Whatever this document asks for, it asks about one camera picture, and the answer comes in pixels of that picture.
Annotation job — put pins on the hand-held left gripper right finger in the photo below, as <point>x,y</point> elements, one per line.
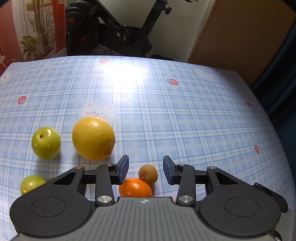
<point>167,170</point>

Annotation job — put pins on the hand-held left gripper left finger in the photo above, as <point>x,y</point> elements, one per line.
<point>124,170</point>

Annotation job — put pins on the small brown kiwi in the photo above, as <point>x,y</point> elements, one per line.
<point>148,173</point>

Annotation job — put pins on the orange mandarin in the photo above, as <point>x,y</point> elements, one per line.
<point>135,188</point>

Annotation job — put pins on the yellow lemon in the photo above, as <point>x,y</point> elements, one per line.
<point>93,139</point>

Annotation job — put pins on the green plum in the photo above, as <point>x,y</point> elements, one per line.
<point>30,184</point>
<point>46,143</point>

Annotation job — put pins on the blue plaid tablecloth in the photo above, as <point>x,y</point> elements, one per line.
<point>185,115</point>

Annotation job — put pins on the dark blue curtain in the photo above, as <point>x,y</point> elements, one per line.
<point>282,81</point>

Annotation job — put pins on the black exercise bike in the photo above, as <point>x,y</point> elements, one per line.
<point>81,27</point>

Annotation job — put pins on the wooden board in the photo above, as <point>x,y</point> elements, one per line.
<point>242,34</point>

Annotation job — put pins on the potted green plant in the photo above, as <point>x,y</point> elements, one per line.
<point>13,23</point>

